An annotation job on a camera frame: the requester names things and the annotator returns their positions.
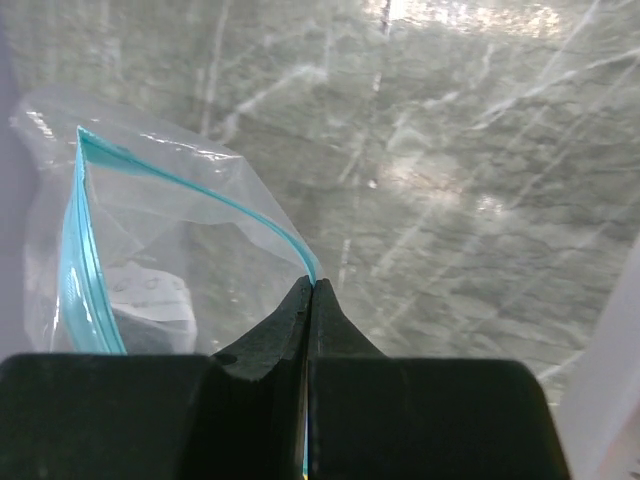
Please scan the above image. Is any white plastic basket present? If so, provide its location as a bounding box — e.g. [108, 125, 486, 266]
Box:
[557, 271, 639, 479]

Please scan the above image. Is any clear zip top bag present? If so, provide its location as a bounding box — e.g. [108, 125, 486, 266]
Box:
[11, 86, 324, 355]

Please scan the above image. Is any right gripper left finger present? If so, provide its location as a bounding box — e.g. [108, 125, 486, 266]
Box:
[1, 278, 311, 479]

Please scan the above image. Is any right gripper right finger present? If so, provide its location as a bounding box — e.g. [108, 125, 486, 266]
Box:
[308, 280, 570, 480]

